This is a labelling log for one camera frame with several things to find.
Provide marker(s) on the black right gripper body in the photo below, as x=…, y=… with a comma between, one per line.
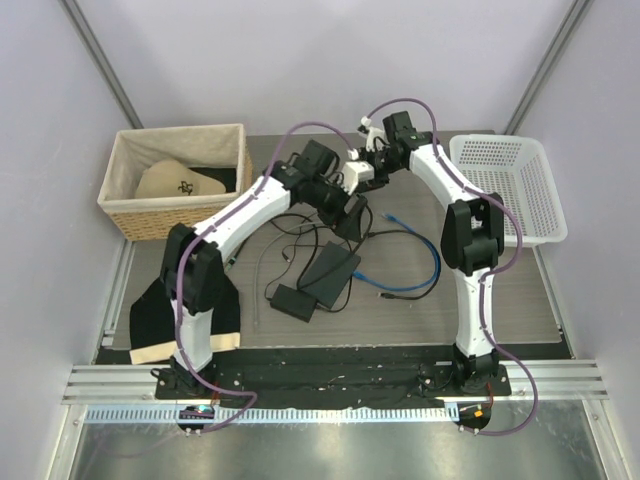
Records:
x=382, y=162

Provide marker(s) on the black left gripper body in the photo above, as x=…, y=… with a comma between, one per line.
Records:
x=330, y=203

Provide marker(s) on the black network switch box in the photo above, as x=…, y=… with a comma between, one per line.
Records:
x=329, y=274

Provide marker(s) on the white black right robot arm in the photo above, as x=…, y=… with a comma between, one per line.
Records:
x=472, y=238

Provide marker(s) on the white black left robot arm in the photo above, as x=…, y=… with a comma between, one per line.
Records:
x=193, y=267

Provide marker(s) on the black power adapter brick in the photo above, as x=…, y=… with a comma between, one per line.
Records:
x=294, y=303

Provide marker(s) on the white plastic perforated basket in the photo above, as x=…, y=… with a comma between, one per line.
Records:
x=518, y=170

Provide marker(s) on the beige cap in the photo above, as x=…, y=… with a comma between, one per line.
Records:
x=169, y=178

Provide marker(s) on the wicker basket with liner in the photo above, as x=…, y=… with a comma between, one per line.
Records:
x=217, y=151

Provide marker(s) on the black cloth on board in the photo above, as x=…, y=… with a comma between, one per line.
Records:
x=152, y=317

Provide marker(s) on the wooden board with label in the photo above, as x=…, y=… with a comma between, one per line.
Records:
x=156, y=353

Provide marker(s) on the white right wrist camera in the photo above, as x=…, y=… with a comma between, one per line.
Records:
x=374, y=137

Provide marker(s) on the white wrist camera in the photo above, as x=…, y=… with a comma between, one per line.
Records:
x=374, y=137
x=355, y=171

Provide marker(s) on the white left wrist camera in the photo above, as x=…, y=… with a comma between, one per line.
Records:
x=355, y=171

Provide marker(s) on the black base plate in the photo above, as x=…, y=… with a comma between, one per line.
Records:
x=331, y=378

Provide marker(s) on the aluminium rail frame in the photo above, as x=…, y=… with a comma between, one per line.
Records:
x=579, y=380

